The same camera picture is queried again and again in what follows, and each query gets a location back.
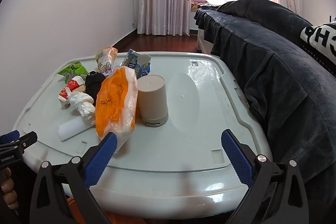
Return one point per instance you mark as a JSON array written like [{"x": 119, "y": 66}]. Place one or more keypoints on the white knotted plastic bag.
[{"x": 80, "y": 104}]

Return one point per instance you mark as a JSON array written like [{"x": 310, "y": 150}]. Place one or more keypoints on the beige plastic cup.
[{"x": 152, "y": 100}]

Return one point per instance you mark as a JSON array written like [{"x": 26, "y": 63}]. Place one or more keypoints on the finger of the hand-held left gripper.
[
  {"x": 9, "y": 137},
  {"x": 15, "y": 151}
]

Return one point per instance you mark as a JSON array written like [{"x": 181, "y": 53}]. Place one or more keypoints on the person's left hand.
[{"x": 8, "y": 184}]

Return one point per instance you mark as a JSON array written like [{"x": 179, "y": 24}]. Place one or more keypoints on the white plastic table top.
[{"x": 197, "y": 113}]

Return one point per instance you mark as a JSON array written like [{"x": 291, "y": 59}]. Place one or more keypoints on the red and white paper cup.
[{"x": 73, "y": 83}]

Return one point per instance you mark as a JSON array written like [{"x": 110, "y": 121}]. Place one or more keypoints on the black pillow with white print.
[{"x": 317, "y": 37}]

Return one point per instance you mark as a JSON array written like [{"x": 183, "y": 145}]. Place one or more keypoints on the yellow drink pouch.
[{"x": 106, "y": 64}]

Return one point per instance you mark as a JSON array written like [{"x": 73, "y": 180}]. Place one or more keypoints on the white foam block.
[{"x": 71, "y": 129}]

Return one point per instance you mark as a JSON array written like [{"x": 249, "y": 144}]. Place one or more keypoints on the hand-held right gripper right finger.
[{"x": 237, "y": 158}]

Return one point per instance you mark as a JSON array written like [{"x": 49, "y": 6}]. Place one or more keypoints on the black sock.
[{"x": 93, "y": 85}]

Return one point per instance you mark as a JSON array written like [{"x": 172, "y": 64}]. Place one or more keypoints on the green snack wrapper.
[{"x": 72, "y": 70}]

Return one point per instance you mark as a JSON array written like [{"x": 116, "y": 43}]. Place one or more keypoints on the orange plastic bag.
[{"x": 110, "y": 103}]

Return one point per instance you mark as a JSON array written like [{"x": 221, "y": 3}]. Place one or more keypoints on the blue and white carton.
[{"x": 140, "y": 66}]

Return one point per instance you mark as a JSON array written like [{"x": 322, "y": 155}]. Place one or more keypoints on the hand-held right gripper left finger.
[{"x": 101, "y": 158}]

